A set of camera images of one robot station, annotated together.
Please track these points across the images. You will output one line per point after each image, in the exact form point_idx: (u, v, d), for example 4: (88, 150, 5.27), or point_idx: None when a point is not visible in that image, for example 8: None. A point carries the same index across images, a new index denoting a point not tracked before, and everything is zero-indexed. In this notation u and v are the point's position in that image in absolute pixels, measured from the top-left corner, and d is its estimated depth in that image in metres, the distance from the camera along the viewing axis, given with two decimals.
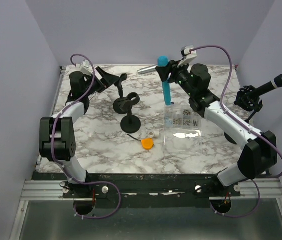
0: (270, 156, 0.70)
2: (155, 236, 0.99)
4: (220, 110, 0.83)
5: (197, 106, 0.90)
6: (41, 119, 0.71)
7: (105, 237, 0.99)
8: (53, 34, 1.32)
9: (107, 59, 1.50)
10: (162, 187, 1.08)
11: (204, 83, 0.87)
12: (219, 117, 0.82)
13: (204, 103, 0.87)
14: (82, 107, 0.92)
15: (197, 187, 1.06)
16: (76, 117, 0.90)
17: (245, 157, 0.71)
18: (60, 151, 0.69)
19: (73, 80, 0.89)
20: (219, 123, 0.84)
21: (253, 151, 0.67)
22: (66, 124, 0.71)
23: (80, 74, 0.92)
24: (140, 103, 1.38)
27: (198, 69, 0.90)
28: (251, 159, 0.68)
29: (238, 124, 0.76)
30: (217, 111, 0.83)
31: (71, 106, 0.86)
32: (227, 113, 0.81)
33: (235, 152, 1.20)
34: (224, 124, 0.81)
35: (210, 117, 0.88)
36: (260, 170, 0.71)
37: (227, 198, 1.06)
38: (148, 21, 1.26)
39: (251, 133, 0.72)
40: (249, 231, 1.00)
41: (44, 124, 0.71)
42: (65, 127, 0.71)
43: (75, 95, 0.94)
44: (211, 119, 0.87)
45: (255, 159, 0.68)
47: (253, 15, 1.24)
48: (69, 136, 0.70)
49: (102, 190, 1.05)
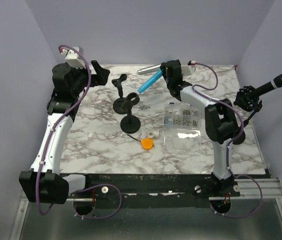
0: (230, 120, 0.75)
2: (155, 236, 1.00)
4: (190, 90, 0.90)
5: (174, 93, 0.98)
6: (20, 179, 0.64)
7: (106, 237, 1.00)
8: (53, 33, 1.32)
9: (107, 59, 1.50)
10: (163, 187, 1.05)
11: (178, 71, 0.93)
12: (190, 96, 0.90)
13: (180, 88, 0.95)
14: (70, 121, 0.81)
15: (197, 187, 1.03)
16: (66, 133, 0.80)
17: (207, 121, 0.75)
18: (51, 201, 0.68)
19: (55, 76, 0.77)
20: (190, 101, 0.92)
21: (212, 112, 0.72)
22: (49, 183, 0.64)
23: (65, 69, 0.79)
24: (140, 103, 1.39)
27: (171, 62, 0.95)
28: (211, 120, 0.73)
29: (202, 97, 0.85)
30: (188, 91, 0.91)
31: (53, 131, 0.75)
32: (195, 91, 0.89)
33: (235, 152, 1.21)
34: (193, 101, 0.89)
35: (183, 98, 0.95)
36: (223, 135, 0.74)
37: (227, 198, 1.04)
38: (148, 22, 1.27)
39: (212, 100, 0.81)
40: (249, 231, 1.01)
41: (25, 183, 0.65)
42: (48, 186, 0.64)
43: (60, 95, 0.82)
44: (184, 100, 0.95)
45: (215, 120, 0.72)
47: (253, 15, 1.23)
48: (55, 194, 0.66)
49: (102, 190, 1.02)
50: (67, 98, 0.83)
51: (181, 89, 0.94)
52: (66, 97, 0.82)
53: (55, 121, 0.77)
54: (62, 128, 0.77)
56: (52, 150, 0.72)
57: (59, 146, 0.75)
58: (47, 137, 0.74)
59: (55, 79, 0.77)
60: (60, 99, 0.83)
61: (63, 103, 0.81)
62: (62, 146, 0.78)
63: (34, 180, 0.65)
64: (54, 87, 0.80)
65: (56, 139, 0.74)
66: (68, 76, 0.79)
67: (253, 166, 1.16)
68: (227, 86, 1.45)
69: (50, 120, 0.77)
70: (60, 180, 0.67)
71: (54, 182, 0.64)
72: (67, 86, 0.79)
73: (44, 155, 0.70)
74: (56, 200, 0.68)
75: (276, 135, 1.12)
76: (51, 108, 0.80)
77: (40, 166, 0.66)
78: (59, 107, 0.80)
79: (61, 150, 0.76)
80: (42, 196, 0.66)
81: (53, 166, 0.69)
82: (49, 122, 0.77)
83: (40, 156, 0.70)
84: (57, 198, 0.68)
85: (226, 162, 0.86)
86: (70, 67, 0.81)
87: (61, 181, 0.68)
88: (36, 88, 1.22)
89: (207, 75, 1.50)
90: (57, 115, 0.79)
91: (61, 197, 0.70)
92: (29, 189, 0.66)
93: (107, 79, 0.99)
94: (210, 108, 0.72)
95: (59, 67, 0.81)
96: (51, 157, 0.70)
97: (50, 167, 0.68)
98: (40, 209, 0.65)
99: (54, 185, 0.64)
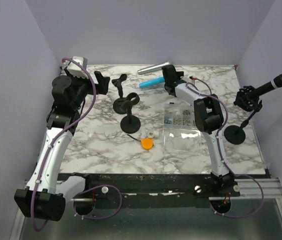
0: (216, 113, 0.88)
2: (155, 236, 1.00)
4: (183, 86, 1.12)
5: (169, 89, 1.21)
6: (15, 198, 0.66)
7: (105, 237, 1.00)
8: (53, 33, 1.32)
9: (107, 59, 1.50)
10: (162, 187, 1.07)
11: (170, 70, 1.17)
12: (182, 91, 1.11)
13: (174, 85, 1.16)
14: (69, 135, 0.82)
15: (197, 186, 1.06)
16: (65, 147, 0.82)
17: (197, 114, 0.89)
18: (46, 217, 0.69)
19: (55, 90, 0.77)
20: (183, 96, 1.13)
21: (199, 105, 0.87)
22: (44, 202, 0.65)
23: (65, 82, 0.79)
24: (140, 103, 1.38)
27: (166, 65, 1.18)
28: (199, 112, 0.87)
29: (192, 92, 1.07)
30: (182, 87, 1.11)
31: (51, 148, 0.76)
32: (186, 87, 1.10)
33: (235, 152, 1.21)
34: (186, 96, 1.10)
35: (178, 93, 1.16)
36: (210, 125, 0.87)
37: (227, 198, 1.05)
38: (149, 21, 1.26)
39: (200, 95, 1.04)
40: (248, 231, 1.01)
41: (20, 201, 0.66)
42: (43, 205, 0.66)
43: (60, 108, 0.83)
44: (179, 95, 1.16)
45: (202, 112, 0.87)
47: (254, 15, 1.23)
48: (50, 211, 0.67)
49: (102, 190, 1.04)
50: (67, 111, 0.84)
51: (176, 85, 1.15)
52: (66, 109, 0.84)
53: (54, 137, 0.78)
54: (60, 144, 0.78)
56: (49, 168, 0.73)
57: (57, 162, 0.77)
58: (45, 153, 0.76)
59: (55, 94, 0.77)
60: (60, 111, 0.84)
61: (63, 116, 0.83)
62: (61, 162, 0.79)
63: (29, 198, 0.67)
64: (54, 100, 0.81)
65: (54, 156, 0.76)
66: (68, 90, 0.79)
67: (253, 166, 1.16)
68: (227, 86, 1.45)
69: (49, 135, 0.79)
70: (56, 198, 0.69)
71: (49, 202, 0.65)
72: (68, 100, 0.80)
73: (41, 173, 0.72)
74: (51, 217, 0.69)
75: (276, 135, 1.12)
76: (51, 121, 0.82)
77: (36, 185, 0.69)
78: (59, 121, 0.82)
79: (59, 165, 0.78)
80: (36, 214, 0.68)
81: (49, 185, 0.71)
82: (48, 137, 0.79)
83: (36, 174, 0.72)
84: (52, 215, 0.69)
85: (220, 154, 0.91)
86: (70, 79, 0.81)
87: (57, 199, 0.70)
88: (36, 88, 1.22)
89: (207, 75, 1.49)
90: (56, 129, 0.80)
91: (57, 213, 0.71)
92: (24, 207, 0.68)
93: (107, 87, 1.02)
94: (198, 102, 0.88)
95: (58, 80, 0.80)
96: (48, 175, 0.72)
97: (46, 186, 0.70)
98: (35, 226, 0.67)
99: (49, 205, 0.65)
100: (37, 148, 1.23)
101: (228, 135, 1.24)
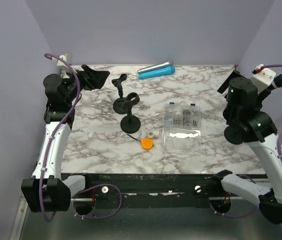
0: None
2: (155, 236, 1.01)
4: (276, 153, 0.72)
5: (247, 130, 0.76)
6: (22, 188, 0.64)
7: (105, 237, 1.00)
8: (54, 35, 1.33)
9: (107, 59, 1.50)
10: (163, 187, 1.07)
11: (250, 96, 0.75)
12: (271, 160, 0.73)
13: (256, 125, 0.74)
14: (67, 128, 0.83)
15: (197, 187, 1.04)
16: (65, 140, 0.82)
17: (269, 205, 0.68)
18: (54, 208, 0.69)
19: (48, 89, 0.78)
20: (265, 162, 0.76)
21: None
22: (52, 189, 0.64)
23: (56, 80, 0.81)
24: (140, 103, 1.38)
27: (239, 82, 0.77)
28: (279, 213, 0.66)
29: None
30: (271, 151, 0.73)
31: (52, 138, 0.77)
32: None
33: (235, 152, 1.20)
34: (272, 169, 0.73)
35: (255, 149, 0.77)
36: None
37: (227, 198, 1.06)
38: (149, 22, 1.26)
39: None
40: (249, 231, 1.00)
41: (27, 192, 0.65)
42: (51, 193, 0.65)
43: (55, 104, 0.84)
44: (258, 154, 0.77)
45: None
47: (253, 16, 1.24)
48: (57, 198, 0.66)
49: (102, 190, 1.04)
50: (63, 107, 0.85)
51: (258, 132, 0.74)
52: (61, 106, 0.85)
53: (53, 129, 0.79)
54: (60, 135, 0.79)
56: (53, 157, 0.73)
57: (60, 152, 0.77)
58: (46, 145, 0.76)
59: (48, 93, 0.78)
60: (57, 108, 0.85)
61: (59, 112, 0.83)
62: (63, 152, 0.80)
63: (35, 187, 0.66)
64: (48, 98, 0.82)
65: (55, 147, 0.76)
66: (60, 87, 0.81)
67: (253, 166, 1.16)
68: None
69: (48, 128, 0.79)
70: (62, 185, 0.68)
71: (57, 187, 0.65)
72: (61, 97, 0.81)
73: (46, 162, 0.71)
74: (60, 206, 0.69)
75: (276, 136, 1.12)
76: (48, 117, 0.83)
77: (42, 172, 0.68)
78: (56, 116, 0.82)
79: (62, 156, 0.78)
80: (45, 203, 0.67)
81: (55, 172, 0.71)
82: (48, 130, 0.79)
83: (41, 164, 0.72)
84: (60, 202, 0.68)
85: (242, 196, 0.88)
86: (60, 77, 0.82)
87: (63, 186, 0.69)
88: (36, 89, 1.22)
89: (207, 75, 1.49)
90: (54, 123, 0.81)
91: (65, 203, 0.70)
92: (31, 198, 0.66)
93: (102, 82, 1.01)
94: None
95: (49, 80, 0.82)
96: (53, 163, 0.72)
97: (52, 172, 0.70)
98: (45, 216, 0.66)
99: (57, 191, 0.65)
100: (37, 148, 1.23)
101: (228, 135, 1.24)
